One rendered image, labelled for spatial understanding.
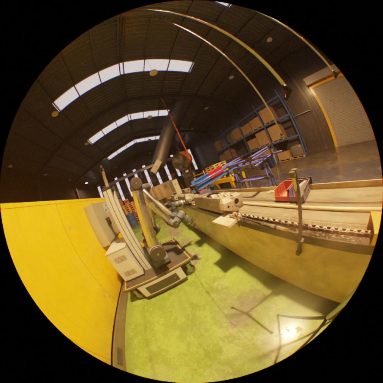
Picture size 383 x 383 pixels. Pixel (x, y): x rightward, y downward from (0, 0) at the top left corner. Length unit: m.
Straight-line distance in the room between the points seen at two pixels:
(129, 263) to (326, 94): 12.53
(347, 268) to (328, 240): 0.31
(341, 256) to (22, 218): 2.35
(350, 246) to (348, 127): 10.53
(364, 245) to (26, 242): 2.26
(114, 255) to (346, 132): 12.35
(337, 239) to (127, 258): 2.14
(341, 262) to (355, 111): 10.89
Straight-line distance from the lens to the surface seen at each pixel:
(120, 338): 1.93
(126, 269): 1.93
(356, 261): 1.03
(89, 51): 8.72
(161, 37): 8.89
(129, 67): 9.62
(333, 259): 1.02
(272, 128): 10.56
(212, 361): 1.42
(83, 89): 9.61
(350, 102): 11.53
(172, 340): 1.60
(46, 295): 1.41
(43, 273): 1.43
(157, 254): 1.46
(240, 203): 1.64
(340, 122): 11.11
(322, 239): 0.91
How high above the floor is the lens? 1.37
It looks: 6 degrees down
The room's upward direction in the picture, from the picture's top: 23 degrees counter-clockwise
